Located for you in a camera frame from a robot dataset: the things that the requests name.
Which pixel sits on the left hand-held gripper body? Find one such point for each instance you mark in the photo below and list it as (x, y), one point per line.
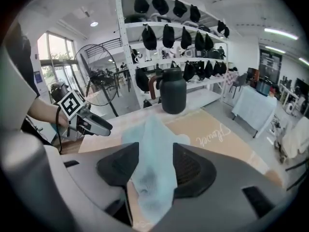
(71, 104)

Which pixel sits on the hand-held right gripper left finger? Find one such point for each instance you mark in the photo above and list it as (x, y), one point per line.
(113, 168)

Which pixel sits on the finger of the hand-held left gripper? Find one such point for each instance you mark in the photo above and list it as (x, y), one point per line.
(101, 122)
(96, 130)

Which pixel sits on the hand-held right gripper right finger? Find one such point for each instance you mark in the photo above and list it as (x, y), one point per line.
(193, 170)

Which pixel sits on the light blue towel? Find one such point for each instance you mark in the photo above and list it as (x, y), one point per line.
(157, 153)

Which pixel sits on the person's left forearm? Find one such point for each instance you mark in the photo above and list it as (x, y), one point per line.
(46, 112)

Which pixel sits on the black standing fan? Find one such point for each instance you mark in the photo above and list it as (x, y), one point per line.
(96, 76)

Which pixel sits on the round ceiling lamp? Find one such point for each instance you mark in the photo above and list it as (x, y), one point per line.
(94, 24)

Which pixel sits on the white metal shelf rack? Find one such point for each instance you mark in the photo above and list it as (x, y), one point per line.
(120, 33)

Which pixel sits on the table with light blue cloth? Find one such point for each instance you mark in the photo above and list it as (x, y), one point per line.
(256, 107)

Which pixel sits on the row of black bags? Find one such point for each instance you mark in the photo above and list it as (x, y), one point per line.
(148, 37)

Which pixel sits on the grey side chair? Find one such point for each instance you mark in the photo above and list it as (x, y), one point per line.
(239, 83)

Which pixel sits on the small table with checked cloth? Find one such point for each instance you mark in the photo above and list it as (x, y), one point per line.
(231, 77)

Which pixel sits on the grey chair with black legs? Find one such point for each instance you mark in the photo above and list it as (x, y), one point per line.
(298, 170)

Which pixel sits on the dark electric cooker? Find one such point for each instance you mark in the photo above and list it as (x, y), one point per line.
(263, 87)

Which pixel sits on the brown cabinet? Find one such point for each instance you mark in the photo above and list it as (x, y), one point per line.
(253, 76)

